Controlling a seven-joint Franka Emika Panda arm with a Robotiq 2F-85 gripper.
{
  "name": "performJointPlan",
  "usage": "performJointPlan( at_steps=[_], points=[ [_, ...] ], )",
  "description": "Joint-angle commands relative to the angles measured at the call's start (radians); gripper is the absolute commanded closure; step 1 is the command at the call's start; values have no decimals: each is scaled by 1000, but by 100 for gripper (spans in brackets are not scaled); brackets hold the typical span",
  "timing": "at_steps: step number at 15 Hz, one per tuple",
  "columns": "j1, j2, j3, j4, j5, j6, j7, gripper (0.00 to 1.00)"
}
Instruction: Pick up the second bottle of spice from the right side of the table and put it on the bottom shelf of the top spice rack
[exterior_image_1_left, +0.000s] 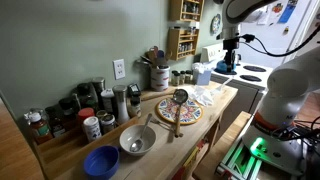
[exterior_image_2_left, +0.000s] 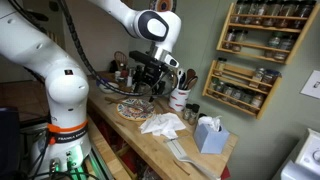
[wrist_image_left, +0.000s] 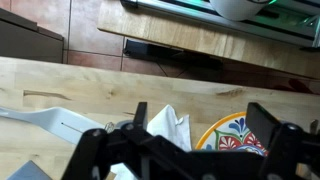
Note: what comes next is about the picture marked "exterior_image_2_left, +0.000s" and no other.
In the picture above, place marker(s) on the small spice bottle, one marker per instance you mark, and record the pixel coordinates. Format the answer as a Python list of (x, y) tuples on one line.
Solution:
[(187, 111), (193, 114)]

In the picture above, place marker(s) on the white utensil crock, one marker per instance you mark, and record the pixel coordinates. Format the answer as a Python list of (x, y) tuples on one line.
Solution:
[(178, 99)]

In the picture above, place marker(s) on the blue plastic bowl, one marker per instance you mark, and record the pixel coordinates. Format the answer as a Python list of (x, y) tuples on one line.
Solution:
[(101, 82)]

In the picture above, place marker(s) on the white crumpled cloth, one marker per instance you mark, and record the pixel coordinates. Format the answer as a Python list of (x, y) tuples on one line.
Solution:
[(163, 124)]

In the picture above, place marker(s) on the white light switch plate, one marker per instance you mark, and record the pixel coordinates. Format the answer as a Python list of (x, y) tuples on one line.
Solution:
[(312, 85)]

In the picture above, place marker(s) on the white stove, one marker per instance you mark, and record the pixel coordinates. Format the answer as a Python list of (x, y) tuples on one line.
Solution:
[(303, 163)]

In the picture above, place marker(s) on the white plastic spatula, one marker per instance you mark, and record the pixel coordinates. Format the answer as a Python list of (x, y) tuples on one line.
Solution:
[(182, 156)]

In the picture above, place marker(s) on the colourful patterned plate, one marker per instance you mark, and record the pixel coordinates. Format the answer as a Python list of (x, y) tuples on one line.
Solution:
[(132, 114)]

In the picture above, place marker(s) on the upper wooden spice rack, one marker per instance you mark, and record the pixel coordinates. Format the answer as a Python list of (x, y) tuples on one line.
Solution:
[(260, 34)]

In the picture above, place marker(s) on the white ceramic bowl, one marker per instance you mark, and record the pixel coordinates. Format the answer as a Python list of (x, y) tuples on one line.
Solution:
[(107, 90)]

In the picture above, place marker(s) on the wooden spice rack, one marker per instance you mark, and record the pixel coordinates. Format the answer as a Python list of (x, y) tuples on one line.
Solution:
[(260, 34), (237, 87)]

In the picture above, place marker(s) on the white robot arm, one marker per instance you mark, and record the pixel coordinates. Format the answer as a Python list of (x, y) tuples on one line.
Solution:
[(66, 83)]

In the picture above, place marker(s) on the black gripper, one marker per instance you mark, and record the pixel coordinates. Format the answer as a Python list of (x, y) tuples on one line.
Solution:
[(152, 67)]

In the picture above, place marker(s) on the lower wooden spice rack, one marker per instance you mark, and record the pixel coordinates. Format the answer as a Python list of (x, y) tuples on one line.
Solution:
[(237, 87)]

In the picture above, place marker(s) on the blue tissue box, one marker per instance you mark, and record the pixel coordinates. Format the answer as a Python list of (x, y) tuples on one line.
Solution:
[(210, 135)]

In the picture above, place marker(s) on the decorative wall plate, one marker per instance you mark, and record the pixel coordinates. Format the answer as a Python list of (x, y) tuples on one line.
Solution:
[(163, 5)]

